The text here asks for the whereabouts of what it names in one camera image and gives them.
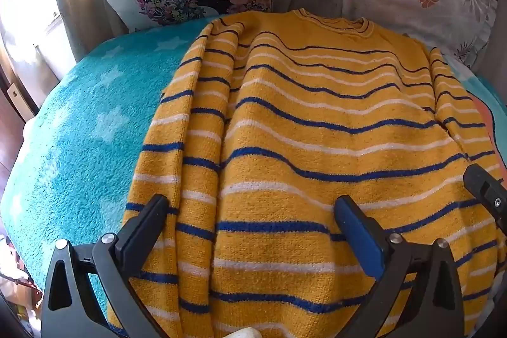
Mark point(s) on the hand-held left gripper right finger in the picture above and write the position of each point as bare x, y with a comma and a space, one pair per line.
356, 231

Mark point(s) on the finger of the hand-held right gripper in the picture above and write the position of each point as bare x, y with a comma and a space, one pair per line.
485, 191

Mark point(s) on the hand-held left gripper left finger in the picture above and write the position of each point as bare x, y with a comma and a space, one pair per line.
144, 227

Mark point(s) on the yellow striped sweater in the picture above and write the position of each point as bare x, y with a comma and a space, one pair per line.
297, 124

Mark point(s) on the turquoise printed blanket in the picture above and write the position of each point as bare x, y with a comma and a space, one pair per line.
79, 144

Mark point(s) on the brown wooden wardrobe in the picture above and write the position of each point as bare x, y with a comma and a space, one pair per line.
8, 136

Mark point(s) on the white wall switch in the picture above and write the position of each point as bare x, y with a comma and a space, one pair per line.
14, 92

